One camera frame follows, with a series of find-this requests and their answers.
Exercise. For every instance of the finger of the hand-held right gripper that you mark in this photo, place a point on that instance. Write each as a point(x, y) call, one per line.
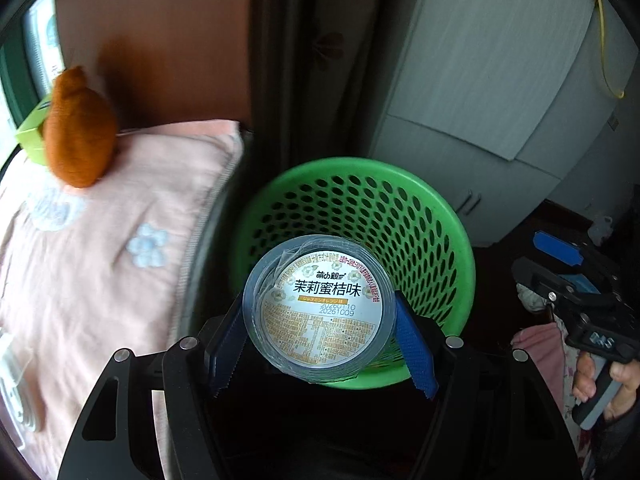
point(555, 247)
point(540, 280)

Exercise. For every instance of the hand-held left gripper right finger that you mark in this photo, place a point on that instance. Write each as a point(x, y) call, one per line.
point(416, 350)

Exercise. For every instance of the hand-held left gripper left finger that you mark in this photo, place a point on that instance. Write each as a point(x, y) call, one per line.
point(227, 347)

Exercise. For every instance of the green perforated plastic basket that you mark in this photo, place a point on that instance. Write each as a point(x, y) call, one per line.
point(350, 195)

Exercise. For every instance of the person's right hand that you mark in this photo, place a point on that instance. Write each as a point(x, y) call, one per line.
point(622, 385)

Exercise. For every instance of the pink floral clothing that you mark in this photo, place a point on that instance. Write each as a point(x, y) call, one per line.
point(545, 355)

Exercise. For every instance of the pink flower-print blanket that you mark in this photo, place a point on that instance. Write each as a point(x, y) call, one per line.
point(100, 285)

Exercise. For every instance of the white cabinet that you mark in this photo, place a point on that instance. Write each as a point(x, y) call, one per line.
point(475, 85)

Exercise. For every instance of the white plastic item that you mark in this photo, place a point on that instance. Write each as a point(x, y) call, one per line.
point(17, 385)

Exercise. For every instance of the orange knobbed citrus fruit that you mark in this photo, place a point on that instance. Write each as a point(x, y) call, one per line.
point(80, 130)

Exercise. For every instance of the green cardboard box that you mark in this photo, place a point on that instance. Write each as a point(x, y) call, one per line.
point(30, 132)

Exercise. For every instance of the dark curtain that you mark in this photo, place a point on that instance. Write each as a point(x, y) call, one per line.
point(320, 60)

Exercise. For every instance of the brown wooden panel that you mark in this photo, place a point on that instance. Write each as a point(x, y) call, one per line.
point(175, 35)

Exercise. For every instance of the white printed carton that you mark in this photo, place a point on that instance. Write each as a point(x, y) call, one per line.
point(45, 45)

